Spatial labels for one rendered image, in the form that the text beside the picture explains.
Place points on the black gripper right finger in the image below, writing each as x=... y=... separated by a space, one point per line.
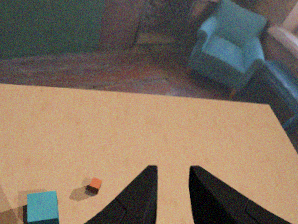
x=214 y=202

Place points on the small orange block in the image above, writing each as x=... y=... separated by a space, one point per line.
x=95 y=185

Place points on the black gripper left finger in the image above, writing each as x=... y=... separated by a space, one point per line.
x=136 y=204

